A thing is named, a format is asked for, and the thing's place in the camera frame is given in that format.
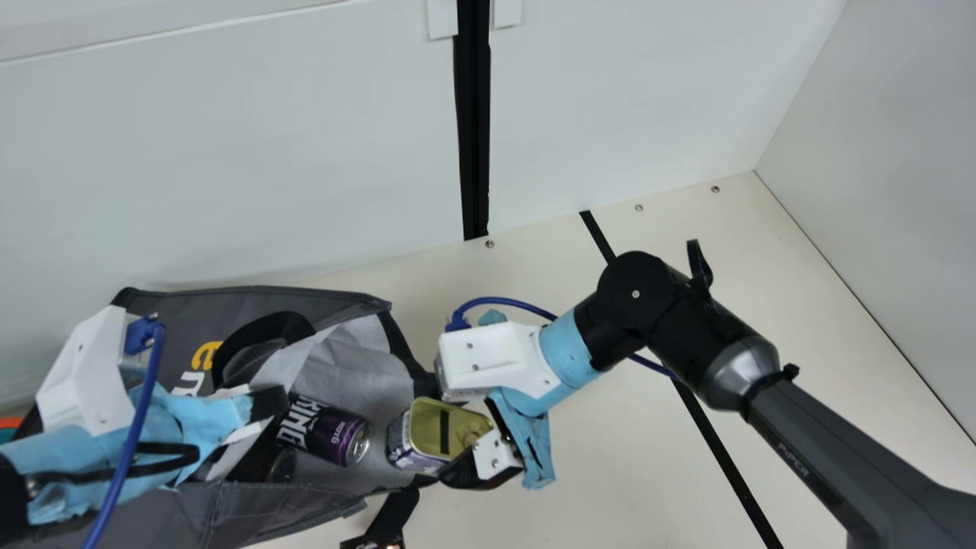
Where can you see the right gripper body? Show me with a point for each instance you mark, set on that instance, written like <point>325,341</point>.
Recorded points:
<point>568,351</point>

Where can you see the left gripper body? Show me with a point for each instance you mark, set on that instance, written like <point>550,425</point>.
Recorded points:
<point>175,427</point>

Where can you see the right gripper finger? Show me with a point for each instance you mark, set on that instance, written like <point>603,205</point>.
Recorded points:
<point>492,457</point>

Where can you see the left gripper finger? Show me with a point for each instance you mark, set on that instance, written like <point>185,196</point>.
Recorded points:
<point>267,402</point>
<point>240,436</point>

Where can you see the rectangular tin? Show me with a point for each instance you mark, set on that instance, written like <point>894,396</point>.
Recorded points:
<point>427,435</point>

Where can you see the black and purple can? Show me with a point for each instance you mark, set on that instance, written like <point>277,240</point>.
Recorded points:
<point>328,438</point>

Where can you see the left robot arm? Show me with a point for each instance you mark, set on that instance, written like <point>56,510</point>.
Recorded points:
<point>11,496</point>

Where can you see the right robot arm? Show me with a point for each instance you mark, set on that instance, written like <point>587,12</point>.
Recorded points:
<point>839,457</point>

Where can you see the black strip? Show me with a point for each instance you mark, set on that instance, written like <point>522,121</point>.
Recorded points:
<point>598,236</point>

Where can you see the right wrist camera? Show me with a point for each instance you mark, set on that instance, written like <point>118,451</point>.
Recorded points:
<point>496,358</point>

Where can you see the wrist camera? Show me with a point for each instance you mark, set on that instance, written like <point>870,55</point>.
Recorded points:
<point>496,358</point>
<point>84,374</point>

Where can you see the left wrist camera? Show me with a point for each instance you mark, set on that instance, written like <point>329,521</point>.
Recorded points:
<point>84,374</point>

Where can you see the black post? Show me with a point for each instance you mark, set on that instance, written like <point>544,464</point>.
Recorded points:
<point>473,114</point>

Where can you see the white wall bracket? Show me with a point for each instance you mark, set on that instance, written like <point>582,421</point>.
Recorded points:
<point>507,14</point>
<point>442,19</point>

